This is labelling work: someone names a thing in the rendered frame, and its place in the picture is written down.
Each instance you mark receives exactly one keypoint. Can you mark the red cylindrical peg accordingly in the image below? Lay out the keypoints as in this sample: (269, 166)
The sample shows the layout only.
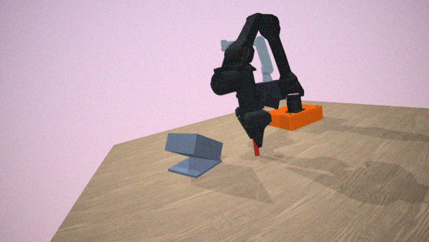
(256, 149)

